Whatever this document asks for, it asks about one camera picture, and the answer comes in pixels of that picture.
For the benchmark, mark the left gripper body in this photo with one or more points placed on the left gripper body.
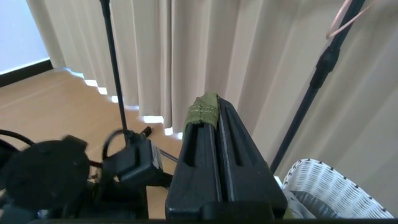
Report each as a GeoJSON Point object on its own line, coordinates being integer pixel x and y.
{"type": "Point", "coordinates": [121, 202]}

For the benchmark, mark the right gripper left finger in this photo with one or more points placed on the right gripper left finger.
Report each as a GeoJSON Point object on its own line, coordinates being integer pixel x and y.
{"type": "Point", "coordinates": [199, 174]}

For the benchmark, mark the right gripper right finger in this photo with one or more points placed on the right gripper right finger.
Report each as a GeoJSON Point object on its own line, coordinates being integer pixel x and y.
{"type": "Point", "coordinates": [248, 177]}

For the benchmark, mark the green shirt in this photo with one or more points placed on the green shirt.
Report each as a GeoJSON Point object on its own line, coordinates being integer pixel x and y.
{"type": "Point", "coordinates": [202, 112]}

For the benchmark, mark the pink clothes hanger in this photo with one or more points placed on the pink clothes hanger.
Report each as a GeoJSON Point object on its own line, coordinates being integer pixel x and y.
{"type": "Point", "coordinates": [337, 18]}

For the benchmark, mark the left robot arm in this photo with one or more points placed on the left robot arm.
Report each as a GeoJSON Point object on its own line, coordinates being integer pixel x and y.
{"type": "Point", "coordinates": [46, 171]}

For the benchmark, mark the white laundry basket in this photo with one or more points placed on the white laundry basket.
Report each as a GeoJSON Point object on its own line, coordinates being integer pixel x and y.
{"type": "Point", "coordinates": [335, 186]}

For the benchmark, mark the black clothes rack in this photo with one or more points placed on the black clothes rack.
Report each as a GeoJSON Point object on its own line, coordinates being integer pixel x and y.
{"type": "Point", "coordinates": [115, 62]}

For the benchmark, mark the beige curtain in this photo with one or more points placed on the beige curtain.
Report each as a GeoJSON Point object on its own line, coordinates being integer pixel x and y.
{"type": "Point", "coordinates": [202, 46]}

